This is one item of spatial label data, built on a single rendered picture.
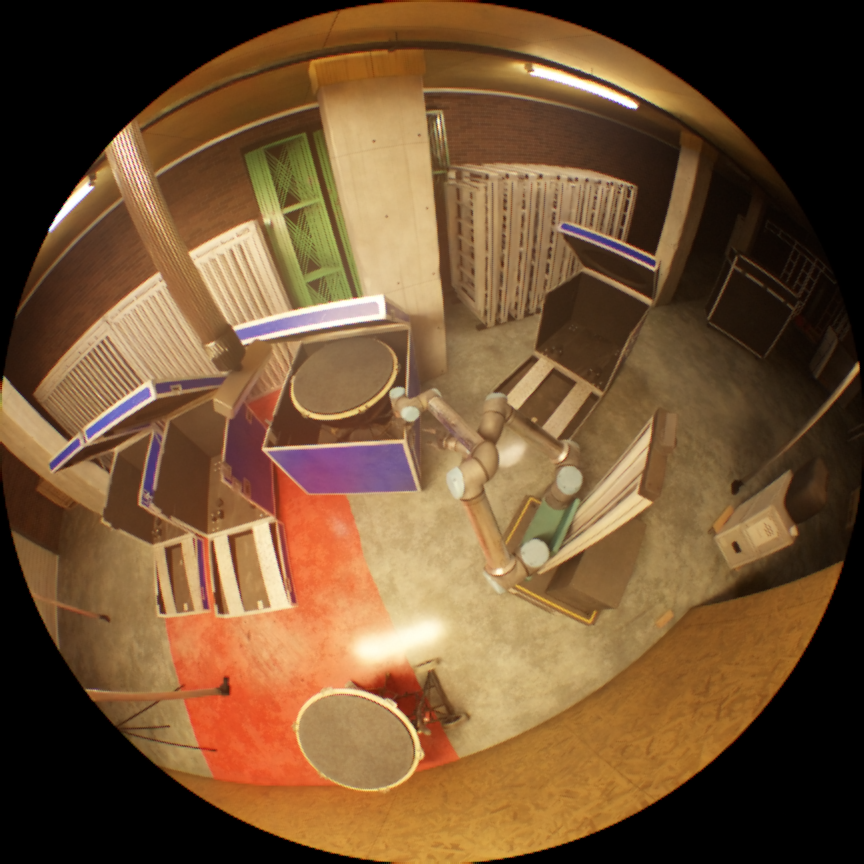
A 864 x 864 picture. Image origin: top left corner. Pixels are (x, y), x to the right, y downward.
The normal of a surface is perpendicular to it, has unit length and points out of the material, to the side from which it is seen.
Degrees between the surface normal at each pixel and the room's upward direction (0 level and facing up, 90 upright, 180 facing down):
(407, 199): 90
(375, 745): 0
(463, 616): 0
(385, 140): 90
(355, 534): 0
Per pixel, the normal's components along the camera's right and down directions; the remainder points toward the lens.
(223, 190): 0.40, 0.74
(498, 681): -0.08, -0.56
